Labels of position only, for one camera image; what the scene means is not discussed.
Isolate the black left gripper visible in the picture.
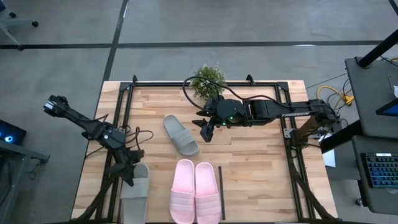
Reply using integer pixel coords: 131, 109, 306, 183
109, 148, 146, 188

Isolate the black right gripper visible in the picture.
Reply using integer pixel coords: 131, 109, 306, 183
191, 94, 249, 128

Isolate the grey rubber slide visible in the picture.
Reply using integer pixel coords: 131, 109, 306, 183
120, 162, 150, 224
162, 114, 200, 157

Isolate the pink rubber slide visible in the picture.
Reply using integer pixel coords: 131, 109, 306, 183
169, 159, 197, 224
194, 161, 223, 224

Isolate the green potted plant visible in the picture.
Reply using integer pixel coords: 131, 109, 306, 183
189, 63, 228, 101

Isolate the grey metal stand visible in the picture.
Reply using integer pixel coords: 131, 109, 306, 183
0, 139, 50, 224

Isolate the black computer with blue light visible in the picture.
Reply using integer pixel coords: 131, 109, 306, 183
0, 119, 27, 146

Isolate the white paper sheet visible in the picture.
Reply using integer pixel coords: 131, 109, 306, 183
321, 151, 337, 168

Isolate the black pole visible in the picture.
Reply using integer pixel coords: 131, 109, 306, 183
356, 28, 398, 69

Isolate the blue backlit keyboard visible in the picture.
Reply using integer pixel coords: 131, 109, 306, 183
360, 152, 398, 189

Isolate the dark grey desk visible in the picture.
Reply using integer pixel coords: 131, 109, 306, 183
351, 135, 398, 216

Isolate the grey chair base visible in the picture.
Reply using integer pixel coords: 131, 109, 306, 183
0, 0, 40, 51

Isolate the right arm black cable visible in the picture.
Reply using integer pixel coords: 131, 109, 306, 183
182, 75, 295, 110

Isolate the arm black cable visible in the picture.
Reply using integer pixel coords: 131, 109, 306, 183
182, 75, 295, 110
83, 113, 155, 158

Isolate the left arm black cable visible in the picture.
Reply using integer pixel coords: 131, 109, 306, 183
83, 113, 155, 158

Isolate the black metal table frame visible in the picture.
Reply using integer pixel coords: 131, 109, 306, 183
70, 74, 338, 224

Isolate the yellow cable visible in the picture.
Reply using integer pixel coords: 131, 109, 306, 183
316, 85, 355, 110

